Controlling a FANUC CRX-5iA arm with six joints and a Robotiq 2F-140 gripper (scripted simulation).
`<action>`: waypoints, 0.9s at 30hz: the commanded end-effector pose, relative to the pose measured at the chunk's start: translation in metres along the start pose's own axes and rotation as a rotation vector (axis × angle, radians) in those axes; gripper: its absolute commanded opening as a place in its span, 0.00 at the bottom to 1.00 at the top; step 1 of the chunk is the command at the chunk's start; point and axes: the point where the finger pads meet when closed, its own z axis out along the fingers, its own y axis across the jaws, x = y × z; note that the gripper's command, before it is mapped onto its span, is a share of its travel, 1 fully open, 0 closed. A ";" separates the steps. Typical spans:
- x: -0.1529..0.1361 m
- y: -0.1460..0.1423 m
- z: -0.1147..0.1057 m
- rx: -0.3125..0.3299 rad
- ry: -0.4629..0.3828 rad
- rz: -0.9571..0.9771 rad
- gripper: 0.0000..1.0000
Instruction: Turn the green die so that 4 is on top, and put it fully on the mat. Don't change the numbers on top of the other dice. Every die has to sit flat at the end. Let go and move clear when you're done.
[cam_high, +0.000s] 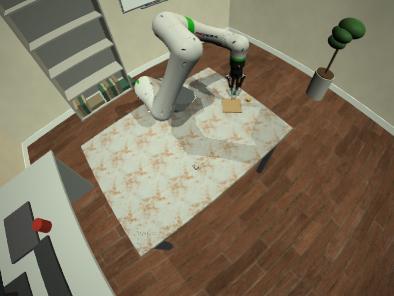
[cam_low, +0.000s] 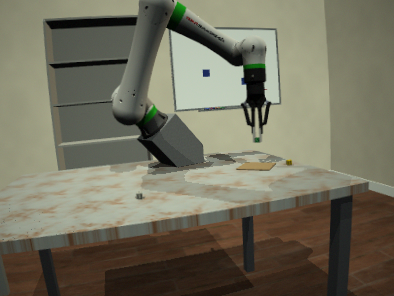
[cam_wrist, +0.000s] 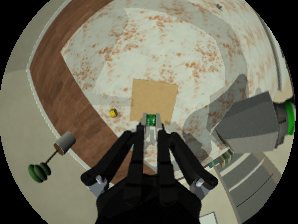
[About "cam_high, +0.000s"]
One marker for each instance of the tan square mat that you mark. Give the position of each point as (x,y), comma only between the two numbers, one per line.
(231,105)

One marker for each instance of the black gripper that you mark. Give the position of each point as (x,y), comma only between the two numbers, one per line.
(235,74)

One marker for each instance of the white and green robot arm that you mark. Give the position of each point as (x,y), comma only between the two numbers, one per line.
(159,97)

